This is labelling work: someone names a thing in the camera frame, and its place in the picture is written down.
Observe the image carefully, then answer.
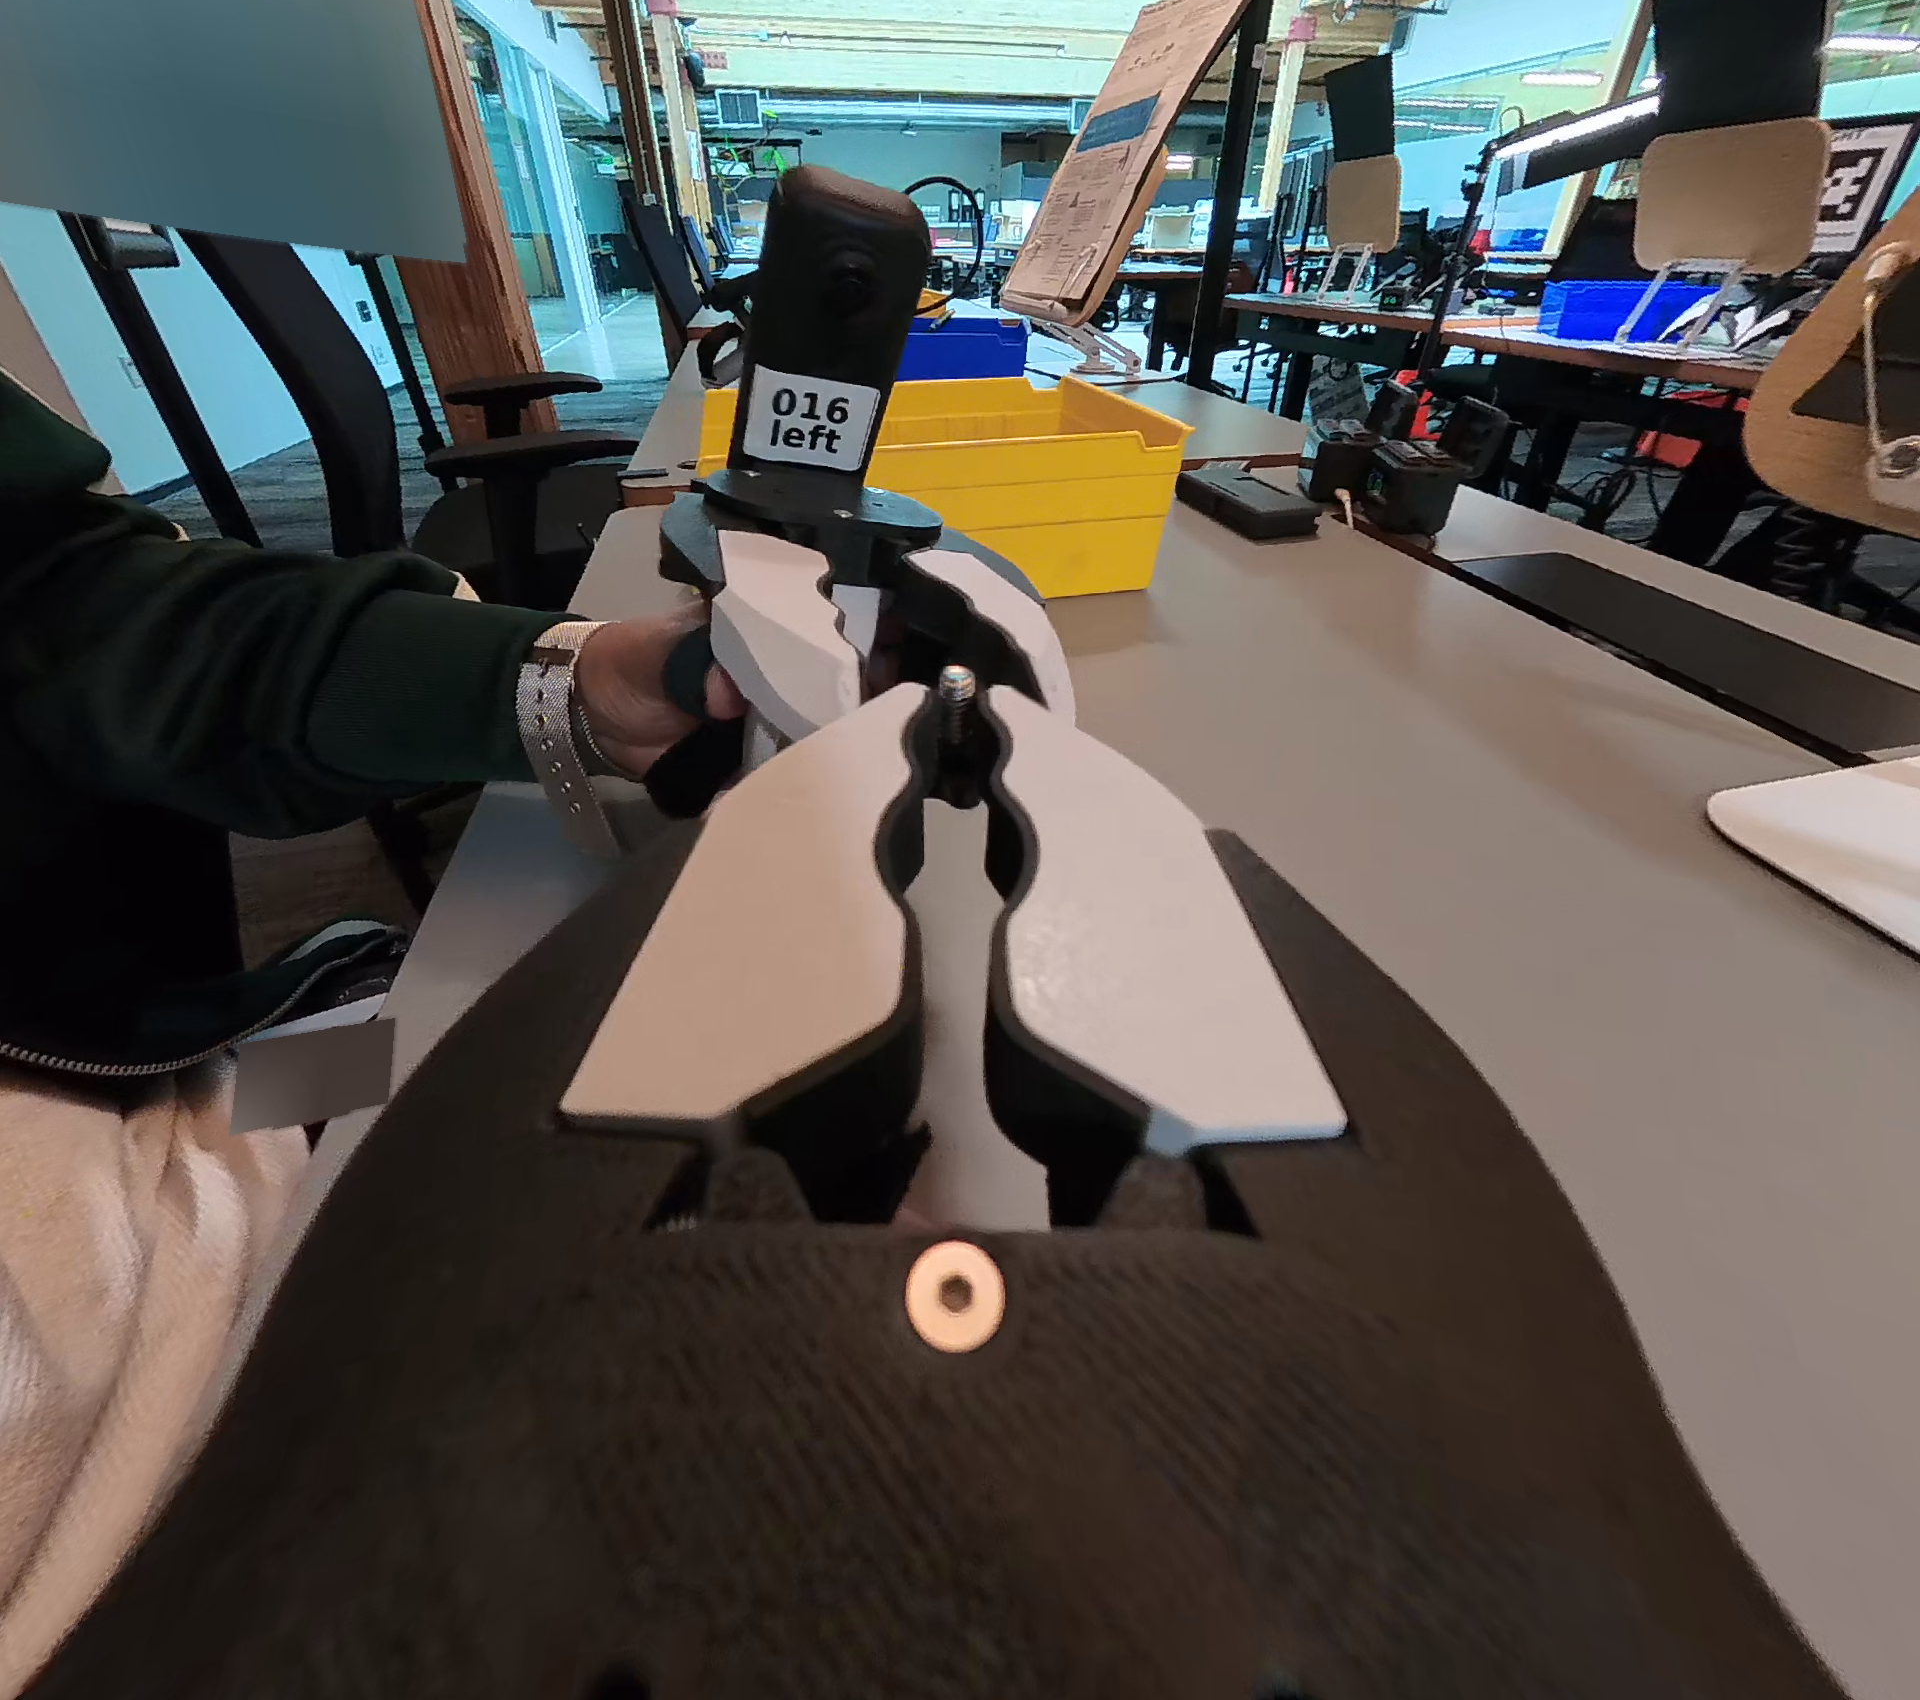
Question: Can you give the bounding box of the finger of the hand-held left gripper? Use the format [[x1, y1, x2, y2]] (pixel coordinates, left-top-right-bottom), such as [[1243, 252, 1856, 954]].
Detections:
[[893, 543, 1081, 725], [704, 525, 871, 752]]

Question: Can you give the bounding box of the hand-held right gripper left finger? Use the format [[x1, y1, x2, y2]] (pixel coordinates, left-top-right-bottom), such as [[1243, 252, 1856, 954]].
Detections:
[[558, 679, 925, 1145]]

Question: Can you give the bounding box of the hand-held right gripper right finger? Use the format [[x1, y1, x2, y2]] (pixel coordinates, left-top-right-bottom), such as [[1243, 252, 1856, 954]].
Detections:
[[982, 688, 1351, 1153]]

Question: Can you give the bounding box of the black knob screw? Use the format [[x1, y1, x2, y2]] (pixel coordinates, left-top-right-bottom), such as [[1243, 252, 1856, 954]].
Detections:
[[921, 665, 1003, 810]]

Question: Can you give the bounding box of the yellow plastic bin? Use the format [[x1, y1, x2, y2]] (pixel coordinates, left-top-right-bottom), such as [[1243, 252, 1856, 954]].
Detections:
[[695, 374, 1197, 603]]

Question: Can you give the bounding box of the person's left forearm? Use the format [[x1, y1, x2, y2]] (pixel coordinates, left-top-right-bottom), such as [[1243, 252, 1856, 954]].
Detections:
[[0, 378, 579, 890]]

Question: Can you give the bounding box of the grey desk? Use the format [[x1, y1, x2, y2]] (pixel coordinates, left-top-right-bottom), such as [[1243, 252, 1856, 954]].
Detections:
[[316, 334, 1920, 1700]]

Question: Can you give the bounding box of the marker sign on far desk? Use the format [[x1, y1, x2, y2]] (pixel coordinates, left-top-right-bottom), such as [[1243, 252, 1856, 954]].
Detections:
[[1806, 117, 1920, 265]]

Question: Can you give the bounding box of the person's left hand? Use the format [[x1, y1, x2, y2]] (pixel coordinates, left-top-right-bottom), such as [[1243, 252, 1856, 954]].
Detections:
[[573, 609, 751, 780]]

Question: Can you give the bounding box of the blue plastic bin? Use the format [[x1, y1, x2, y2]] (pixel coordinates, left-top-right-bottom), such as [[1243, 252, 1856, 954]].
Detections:
[[1535, 280, 1720, 346], [898, 311, 1033, 385]]

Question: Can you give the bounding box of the silver mesh wristwatch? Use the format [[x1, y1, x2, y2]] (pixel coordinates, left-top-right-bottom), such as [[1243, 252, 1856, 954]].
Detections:
[[516, 618, 626, 858]]

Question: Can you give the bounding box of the flat black device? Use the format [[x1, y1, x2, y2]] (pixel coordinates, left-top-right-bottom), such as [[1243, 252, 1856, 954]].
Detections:
[[1174, 462, 1324, 542]]

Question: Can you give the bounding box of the brown board on white stand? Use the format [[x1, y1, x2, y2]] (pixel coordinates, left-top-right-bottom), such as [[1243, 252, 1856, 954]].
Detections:
[[998, 0, 1289, 377]]

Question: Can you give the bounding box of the black charger box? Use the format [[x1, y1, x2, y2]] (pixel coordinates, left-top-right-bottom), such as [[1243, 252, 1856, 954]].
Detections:
[[1295, 418, 1381, 504], [1356, 433, 1465, 538]]

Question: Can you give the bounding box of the black steel pole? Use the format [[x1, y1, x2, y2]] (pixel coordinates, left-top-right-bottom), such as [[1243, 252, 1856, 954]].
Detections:
[[1183, 0, 1310, 390]]

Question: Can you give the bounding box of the black office chair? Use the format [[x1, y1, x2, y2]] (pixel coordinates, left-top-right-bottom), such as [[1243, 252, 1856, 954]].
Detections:
[[61, 216, 647, 609]]

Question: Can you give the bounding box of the black and beige panel board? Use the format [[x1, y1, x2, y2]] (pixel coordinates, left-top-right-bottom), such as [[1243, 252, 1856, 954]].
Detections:
[[1636, 0, 1847, 318], [1321, 54, 1408, 300]]

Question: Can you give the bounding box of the dark green zip jacket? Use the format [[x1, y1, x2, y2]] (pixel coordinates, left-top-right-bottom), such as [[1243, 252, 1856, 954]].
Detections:
[[0, 816, 409, 1083]]

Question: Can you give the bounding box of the light bar on stand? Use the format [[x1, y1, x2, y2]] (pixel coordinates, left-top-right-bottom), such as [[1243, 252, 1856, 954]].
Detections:
[[1475, 88, 1663, 204]]

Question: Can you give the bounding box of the black board on white stand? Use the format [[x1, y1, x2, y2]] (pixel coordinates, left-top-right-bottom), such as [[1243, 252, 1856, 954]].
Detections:
[[1705, 191, 1920, 962]]

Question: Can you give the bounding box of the black gooseneck cable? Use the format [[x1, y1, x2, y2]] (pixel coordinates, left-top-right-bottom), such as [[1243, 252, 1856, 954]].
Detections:
[[901, 174, 995, 300]]

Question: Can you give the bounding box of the wooden support post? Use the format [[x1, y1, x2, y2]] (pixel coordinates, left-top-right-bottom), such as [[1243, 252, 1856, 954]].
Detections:
[[365, 0, 546, 444]]

